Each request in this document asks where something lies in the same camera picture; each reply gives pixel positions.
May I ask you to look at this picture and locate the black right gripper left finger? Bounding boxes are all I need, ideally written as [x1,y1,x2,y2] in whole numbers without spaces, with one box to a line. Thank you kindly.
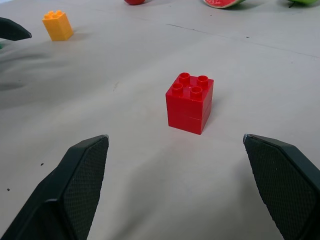
[0,134,110,240]

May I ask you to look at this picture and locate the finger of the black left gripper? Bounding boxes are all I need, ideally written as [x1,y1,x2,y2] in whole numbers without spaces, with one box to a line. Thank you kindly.
[0,17,33,42]

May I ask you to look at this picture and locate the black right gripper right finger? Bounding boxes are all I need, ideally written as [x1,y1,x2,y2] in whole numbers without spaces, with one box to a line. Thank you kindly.
[242,133,320,240]

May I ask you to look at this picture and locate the yellow toy brick block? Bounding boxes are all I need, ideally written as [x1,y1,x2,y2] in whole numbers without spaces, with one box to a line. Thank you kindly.
[41,9,75,42]

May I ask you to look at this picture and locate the red toy brick block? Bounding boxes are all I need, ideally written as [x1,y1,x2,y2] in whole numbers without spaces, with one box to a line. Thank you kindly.
[165,72,215,136]

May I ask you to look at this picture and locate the green apple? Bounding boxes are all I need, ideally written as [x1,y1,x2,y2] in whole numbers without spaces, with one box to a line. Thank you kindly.
[283,0,320,8]

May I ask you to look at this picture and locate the watermelon slice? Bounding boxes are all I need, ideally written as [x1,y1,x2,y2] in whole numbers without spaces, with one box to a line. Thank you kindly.
[202,0,248,9]

